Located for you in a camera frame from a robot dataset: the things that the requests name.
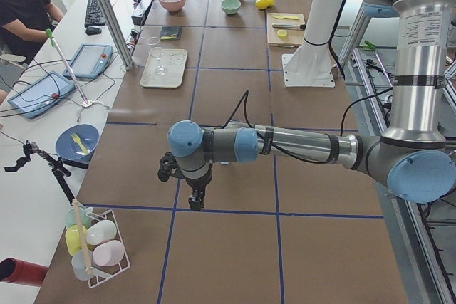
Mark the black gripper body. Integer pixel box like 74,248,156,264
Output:
186,172,212,196

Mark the green ceramic bowl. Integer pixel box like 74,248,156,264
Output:
221,0,242,15

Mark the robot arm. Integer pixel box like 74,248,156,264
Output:
158,0,455,211

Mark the large blue bowl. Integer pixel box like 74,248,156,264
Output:
56,124,100,163

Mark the pink cup in rack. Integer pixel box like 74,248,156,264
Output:
93,240,125,266

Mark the white cup in rack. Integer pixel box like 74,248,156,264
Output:
86,220,117,246

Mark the cream bear serving tray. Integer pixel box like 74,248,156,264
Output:
140,47,188,88

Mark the yellow cup in rack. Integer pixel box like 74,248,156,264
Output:
65,224,82,256

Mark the green cup in rack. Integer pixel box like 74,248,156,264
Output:
65,208,91,229

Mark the clear cup in rack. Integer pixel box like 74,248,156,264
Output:
71,250,94,281

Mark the yellow plastic fork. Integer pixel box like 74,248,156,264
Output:
71,132,89,155

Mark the thin rod on stand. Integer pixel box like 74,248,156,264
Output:
46,28,93,108

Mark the clear wine glass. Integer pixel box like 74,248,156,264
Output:
149,46,167,75

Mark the grey and yellow cloth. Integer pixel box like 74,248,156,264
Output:
160,26,182,41

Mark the blue tablet pendant far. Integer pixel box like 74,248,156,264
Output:
69,43,113,79

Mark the blue tablet pendant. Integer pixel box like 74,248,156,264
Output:
69,43,113,79
7,71,76,119

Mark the halved lemon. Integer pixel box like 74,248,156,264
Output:
276,29,288,39

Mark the wooden cutting board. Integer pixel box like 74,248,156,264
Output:
266,13,306,47

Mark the blue tablet pendant near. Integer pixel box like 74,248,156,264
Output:
7,71,76,119

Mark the black computer mouse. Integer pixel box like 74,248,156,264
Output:
85,26,102,36

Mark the red cylinder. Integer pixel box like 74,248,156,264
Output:
1,258,48,287

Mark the whole yellow lemon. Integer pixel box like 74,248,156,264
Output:
255,0,269,10

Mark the yellow plastic knife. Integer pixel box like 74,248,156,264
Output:
272,15,300,21

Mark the black keyboard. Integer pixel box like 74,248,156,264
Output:
84,0,105,28

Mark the person in black shirt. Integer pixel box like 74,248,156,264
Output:
1,0,63,64

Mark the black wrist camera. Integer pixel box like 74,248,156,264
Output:
157,152,185,182

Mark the white wire cup rack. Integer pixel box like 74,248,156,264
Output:
71,199,130,288

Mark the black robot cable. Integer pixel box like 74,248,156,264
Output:
222,89,395,164

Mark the black camera tripod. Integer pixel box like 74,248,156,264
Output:
4,141,90,207

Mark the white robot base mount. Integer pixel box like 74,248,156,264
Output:
283,0,343,88

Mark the metal handled knife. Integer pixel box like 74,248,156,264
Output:
271,23,306,31

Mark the aluminium frame post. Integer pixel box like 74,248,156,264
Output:
98,0,134,70

